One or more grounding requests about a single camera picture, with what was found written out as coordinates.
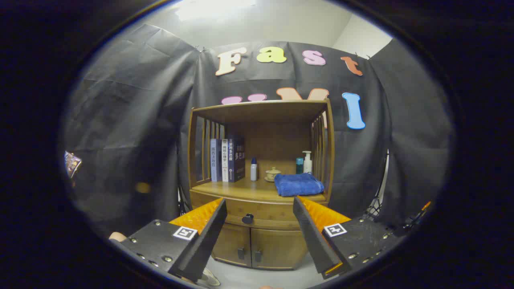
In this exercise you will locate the dark navy book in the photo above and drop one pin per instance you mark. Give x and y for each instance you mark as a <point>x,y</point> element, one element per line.
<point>237,160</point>

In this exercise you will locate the white pump bottle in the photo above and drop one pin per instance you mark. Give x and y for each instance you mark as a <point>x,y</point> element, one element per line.
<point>307,164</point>

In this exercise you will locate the wooden cabinet door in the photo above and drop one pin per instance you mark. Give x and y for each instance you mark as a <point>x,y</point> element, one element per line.
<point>277,249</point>
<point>233,245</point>

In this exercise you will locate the patterned card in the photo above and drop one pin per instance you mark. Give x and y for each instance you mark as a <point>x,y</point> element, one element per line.
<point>72,163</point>

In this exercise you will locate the black device with orange tip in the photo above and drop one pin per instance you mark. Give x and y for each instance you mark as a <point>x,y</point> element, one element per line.
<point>413,220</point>

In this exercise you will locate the light blue book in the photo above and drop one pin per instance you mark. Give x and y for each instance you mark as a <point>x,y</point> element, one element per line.
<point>215,160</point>

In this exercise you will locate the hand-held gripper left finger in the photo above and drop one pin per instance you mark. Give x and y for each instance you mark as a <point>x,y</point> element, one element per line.
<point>204,245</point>

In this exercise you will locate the wooden countertop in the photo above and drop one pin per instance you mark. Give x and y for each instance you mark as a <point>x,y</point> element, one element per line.
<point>241,188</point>

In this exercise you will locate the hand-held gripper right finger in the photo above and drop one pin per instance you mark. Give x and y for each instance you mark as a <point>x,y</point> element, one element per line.
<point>311,241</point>

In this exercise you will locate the white book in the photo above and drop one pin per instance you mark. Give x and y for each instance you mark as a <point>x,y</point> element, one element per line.
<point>225,160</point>

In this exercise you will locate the folded blue towel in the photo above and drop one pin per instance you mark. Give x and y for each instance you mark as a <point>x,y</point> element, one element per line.
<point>299,184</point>

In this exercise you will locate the small white blue-capped bottle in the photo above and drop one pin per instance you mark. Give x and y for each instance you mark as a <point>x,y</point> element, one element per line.
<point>253,170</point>

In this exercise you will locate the wooden cabinet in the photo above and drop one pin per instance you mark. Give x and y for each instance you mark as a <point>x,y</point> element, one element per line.
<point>277,140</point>

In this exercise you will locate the wooden drawer with black knob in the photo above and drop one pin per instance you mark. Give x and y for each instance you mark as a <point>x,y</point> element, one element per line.
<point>261,208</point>

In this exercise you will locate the beige lidded teacup with saucer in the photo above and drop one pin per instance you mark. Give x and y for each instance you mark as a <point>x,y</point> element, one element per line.
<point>272,174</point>

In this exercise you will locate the teal bottle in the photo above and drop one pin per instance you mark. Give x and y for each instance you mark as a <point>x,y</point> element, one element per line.
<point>299,166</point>

